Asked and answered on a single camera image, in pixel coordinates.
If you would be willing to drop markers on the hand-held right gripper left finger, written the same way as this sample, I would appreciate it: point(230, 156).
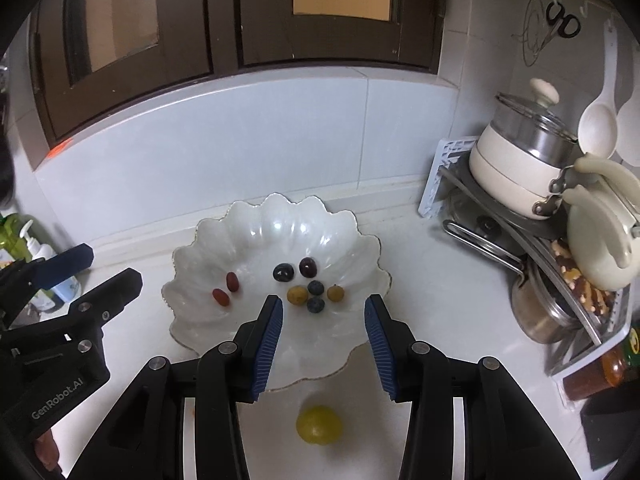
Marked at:
point(267, 345)

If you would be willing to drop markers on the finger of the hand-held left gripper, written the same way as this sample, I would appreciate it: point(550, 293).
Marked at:
point(65, 261)
point(120, 290)

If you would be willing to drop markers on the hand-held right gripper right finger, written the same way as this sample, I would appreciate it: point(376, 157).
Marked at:
point(380, 345)

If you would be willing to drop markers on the yellow grape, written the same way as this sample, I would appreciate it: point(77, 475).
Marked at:
point(298, 295)
point(335, 292)

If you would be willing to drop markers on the blueberry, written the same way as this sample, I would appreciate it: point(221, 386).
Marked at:
point(315, 305)
point(315, 287)

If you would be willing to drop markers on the dark red cherry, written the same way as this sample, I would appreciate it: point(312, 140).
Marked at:
point(307, 267)
point(283, 272)

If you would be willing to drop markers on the white scalloped bowl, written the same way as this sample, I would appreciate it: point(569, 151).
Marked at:
point(260, 235)

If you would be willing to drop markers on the person's left hand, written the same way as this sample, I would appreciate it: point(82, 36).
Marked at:
point(49, 450)

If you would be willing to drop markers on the white pump bottle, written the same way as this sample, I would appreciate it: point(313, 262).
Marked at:
point(42, 255)

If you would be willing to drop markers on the green dish soap bottle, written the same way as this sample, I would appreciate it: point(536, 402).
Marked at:
point(12, 237)

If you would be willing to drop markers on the yellow-green round fruit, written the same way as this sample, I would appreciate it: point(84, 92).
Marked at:
point(319, 425)

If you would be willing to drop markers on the glass pan lid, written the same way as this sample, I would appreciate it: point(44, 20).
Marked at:
point(487, 222)

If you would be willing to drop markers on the steel saucepan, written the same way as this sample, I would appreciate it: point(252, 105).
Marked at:
point(542, 310)

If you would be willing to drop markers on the white shelf rack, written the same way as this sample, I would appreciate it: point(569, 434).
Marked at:
point(445, 175)

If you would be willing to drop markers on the pile of mixed nuts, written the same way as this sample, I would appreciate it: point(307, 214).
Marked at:
point(580, 280)

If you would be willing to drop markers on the brown sauce jar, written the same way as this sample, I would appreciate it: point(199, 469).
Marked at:
point(587, 380)

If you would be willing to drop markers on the white pot with glass lid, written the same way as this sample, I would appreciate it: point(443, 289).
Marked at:
point(520, 160)

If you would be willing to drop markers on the cream kettle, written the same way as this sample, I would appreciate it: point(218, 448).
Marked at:
point(600, 230)

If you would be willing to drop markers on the dark wooden window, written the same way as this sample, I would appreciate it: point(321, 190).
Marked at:
point(225, 25)

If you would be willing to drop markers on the white rice spoon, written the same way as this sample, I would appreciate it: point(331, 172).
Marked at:
point(597, 125)
point(631, 130)

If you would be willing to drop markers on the black scissors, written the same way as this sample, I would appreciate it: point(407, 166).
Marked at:
point(564, 20)

